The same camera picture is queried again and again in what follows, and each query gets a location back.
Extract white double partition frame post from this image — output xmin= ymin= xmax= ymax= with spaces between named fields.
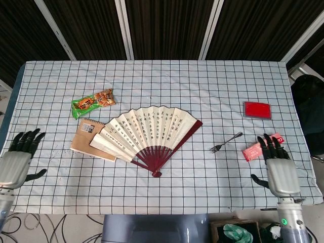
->
xmin=114 ymin=0 xmax=134 ymax=60

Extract green orange snack bag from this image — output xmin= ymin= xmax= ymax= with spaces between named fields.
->
xmin=71 ymin=88 xmax=116 ymax=120

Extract black floor cable loops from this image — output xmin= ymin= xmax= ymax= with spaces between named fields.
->
xmin=0 ymin=213 xmax=102 ymax=243

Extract dark green bag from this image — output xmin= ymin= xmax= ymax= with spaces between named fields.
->
xmin=260 ymin=222 xmax=282 ymax=243

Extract brown cardboard box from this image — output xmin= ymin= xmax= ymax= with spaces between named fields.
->
xmin=210 ymin=219 xmax=261 ymax=243

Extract brown kraft spiral notebook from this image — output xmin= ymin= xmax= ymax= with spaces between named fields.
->
xmin=70 ymin=118 xmax=117 ymax=162

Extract blue-grey table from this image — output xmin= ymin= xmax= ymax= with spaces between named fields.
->
xmin=0 ymin=62 xmax=26 ymax=150

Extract blue-grey robot torso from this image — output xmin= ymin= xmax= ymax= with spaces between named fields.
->
xmin=102 ymin=214 xmax=211 ymax=243

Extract pink red wrapper packet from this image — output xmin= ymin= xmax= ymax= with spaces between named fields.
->
xmin=242 ymin=135 xmax=285 ymax=162

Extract white black-grid tablecloth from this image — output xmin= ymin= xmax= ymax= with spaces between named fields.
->
xmin=10 ymin=60 xmax=323 ymax=215

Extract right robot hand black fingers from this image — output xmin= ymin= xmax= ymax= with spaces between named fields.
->
xmin=250 ymin=133 xmax=301 ymax=197

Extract black chair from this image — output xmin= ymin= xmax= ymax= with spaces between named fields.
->
xmin=290 ymin=74 xmax=324 ymax=157

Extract paper folding fan red ribs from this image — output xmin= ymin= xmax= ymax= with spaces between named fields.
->
xmin=89 ymin=106 xmax=204 ymax=178

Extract small metal fork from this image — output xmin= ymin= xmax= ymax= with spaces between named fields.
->
xmin=209 ymin=132 xmax=244 ymax=154

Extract red ink pad grey case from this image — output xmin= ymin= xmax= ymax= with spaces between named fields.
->
xmin=242 ymin=101 xmax=273 ymax=119

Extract green crumpled glove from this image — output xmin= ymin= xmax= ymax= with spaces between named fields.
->
xmin=222 ymin=224 xmax=254 ymax=243

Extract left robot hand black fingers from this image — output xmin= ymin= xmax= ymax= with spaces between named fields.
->
xmin=0 ymin=128 xmax=48 ymax=190

